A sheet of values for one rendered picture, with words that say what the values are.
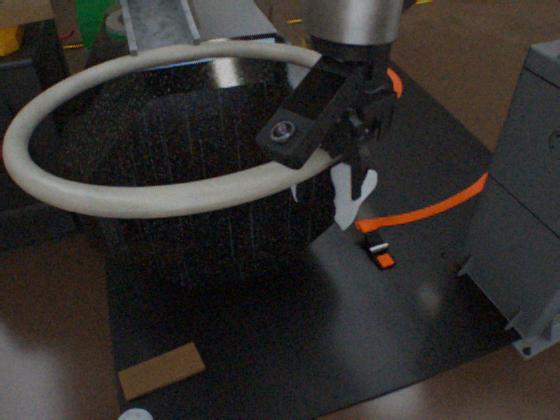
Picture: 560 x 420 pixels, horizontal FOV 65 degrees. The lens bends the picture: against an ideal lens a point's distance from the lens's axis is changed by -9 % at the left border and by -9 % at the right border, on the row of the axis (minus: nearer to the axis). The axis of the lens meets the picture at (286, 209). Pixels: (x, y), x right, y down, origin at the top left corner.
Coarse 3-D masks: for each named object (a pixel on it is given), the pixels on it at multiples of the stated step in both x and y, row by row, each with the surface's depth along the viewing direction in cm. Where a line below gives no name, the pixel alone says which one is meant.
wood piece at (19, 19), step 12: (24, 0) 146; (36, 0) 146; (48, 0) 145; (0, 12) 138; (12, 12) 139; (24, 12) 141; (36, 12) 143; (48, 12) 144; (0, 24) 140; (12, 24) 141
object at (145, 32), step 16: (128, 0) 91; (144, 0) 91; (160, 0) 92; (176, 0) 90; (128, 16) 81; (144, 16) 88; (160, 16) 89; (176, 16) 89; (128, 32) 78; (144, 32) 86; (160, 32) 86; (176, 32) 86; (192, 32) 80; (144, 48) 83
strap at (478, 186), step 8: (392, 72) 277; (400, 88) 263; (480, 184) 201; (464, 192) 197; (472, 192) 197; (448, 200) 193; (456, 200) 193; (464, 200) 193; (432, 208) 190; (440, 208) 190; (448, 208) 190; (400, 216) 186; (408, 216) 186; (416, 216) 186; (424, 216) 186; (376, 224) 183; (384, 224) 183; (392, 224) 183
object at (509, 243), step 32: (544, 64) 110; (544, 96) 113; (512, 128) 127; (544, 128) 116; (512, 160) 130; (544, 160) 119; (512, 192) 134; (544, 192) 122; (480, 224) 152; (512, 224) 137; (544, 224) 125; (480, 256) 156; (512, 256) 141; (544, 256) 128; (480, 288) 160; (512, 288) 145; (544, 288) 131; (512, 320) 145; (544, 320) 138
